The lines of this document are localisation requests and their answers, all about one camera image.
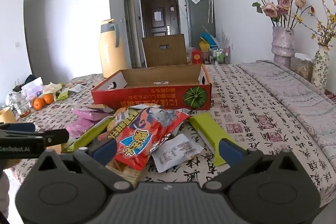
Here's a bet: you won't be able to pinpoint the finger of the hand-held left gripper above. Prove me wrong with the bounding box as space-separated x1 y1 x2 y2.
0 122 36 133
43 129 70 147

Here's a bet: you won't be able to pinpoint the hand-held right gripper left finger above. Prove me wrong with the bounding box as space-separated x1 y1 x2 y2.
34 138 134 194

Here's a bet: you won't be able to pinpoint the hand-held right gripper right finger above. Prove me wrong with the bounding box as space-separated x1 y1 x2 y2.
203 138 302 192

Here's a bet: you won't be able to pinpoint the long green snack packet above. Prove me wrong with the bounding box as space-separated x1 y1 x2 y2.
71 116 114 152
188 112 238 167

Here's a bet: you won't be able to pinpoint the red snack bag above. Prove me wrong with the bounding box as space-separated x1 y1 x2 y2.
113 106 190 172

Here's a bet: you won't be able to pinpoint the red cardboard box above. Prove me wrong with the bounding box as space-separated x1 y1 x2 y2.
91 64 212 111

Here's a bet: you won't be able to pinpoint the clear glass cup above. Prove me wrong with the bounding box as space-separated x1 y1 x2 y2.
9 90 29 118

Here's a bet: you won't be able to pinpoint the orange biscuit packet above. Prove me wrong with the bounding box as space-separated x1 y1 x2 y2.
106 108 139 142

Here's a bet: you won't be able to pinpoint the white purple plastic bag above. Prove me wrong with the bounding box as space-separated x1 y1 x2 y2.
21 77 44 101

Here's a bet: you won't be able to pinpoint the small green packet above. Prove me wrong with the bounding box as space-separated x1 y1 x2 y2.
55 90 70 102

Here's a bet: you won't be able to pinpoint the dark snack packet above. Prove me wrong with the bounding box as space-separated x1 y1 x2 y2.
84 104 116 114

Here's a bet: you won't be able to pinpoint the cream crumpled plastic bag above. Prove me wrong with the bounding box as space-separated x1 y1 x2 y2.
43 82 63 94

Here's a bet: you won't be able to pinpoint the small white packet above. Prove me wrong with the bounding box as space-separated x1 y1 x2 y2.
70 84 87 93

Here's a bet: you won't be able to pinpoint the white printed snack packet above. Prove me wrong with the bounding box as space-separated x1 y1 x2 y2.
151 133 204 173

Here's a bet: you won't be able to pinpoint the grey quilted blanket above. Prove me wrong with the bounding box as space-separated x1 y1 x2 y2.
236 60 336 151

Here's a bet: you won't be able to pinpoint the yellow thermos jug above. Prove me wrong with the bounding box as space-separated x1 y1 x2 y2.
99 19 127 79

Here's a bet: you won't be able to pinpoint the red gift box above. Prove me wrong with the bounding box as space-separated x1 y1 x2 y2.
191 49 202 63

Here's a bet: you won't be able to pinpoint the clear storage jar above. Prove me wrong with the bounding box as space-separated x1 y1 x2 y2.
290 53 314 83

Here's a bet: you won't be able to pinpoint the brown wooden chair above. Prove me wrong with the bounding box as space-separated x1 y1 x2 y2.
141 34 187 67

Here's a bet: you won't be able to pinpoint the white stick bundle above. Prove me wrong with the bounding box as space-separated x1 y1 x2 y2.
217 30 231 48

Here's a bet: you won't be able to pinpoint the blue plastic dustpan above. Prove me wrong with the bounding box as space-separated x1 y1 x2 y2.
198 34 217 47

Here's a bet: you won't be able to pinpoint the pink ribbed vase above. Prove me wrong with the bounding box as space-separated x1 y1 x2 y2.
271 27 295 69

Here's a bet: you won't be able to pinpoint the floral patterned vase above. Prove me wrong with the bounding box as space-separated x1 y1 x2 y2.
311 47 330 94

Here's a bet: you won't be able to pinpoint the grey fridge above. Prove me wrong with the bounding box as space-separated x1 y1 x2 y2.
185 0 216 50

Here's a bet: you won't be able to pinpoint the dark brown door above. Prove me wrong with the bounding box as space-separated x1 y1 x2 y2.
140 0 181 38

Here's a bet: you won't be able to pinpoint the white hanging umbrella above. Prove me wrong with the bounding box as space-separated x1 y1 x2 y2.
206 0 214 24

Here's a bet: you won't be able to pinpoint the yellow flower branches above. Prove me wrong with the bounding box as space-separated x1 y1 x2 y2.
311 0 336 50

